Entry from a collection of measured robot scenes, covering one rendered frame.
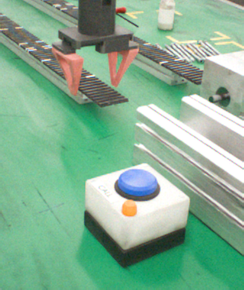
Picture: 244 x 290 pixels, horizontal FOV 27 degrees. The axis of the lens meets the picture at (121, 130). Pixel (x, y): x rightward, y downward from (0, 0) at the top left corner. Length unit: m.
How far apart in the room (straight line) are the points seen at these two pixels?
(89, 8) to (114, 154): 0.22
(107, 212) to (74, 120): 0.30
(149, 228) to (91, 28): 0.37
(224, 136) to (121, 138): 0.17
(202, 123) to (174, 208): 0.18
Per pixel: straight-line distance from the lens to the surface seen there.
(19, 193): 0.63
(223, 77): 0.80
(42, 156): 0.70
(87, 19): 0.78
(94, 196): 0.53
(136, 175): 0.53
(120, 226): 0.50
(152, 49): 1.03
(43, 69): 0.97
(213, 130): 0.65
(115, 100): 0.79
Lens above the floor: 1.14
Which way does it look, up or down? 28 degrees down
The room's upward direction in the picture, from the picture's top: 4 degrees clockwise
